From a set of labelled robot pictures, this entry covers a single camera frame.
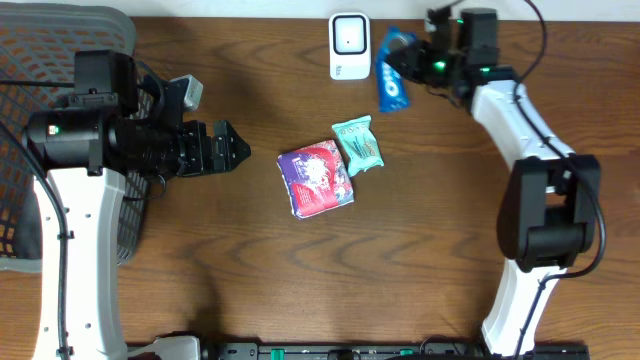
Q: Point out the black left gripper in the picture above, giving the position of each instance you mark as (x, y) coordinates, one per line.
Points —
(198, 148)

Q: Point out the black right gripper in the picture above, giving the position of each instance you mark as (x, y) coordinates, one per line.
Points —
(408, 68)

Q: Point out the blue Oreo cookie pack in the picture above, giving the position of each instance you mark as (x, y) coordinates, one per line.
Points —
(392, 94)

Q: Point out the red purple tissue pack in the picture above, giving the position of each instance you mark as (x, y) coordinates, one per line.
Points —
(316, 179)

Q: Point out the teal snack packet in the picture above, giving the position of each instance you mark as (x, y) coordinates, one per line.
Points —
(359, 143)

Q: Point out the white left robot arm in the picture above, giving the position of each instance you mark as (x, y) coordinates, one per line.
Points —
(119, 119)

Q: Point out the grey plastic mesh basket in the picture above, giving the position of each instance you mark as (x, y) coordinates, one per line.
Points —
(38, 44)

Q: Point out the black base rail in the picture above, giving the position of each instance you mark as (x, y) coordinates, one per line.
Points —
(438, 350)

